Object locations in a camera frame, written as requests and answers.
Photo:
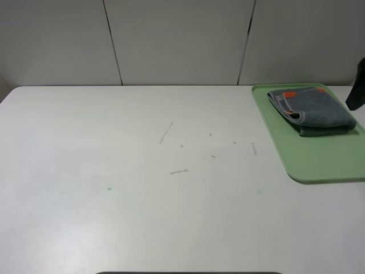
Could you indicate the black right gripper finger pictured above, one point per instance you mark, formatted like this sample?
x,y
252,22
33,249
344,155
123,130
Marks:
x,y
356,98

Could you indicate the grey towel with orange stripes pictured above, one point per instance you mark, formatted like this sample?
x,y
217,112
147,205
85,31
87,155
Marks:
x,y
312,111

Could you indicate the green plastic tray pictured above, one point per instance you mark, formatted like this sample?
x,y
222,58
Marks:
x,y
312,160

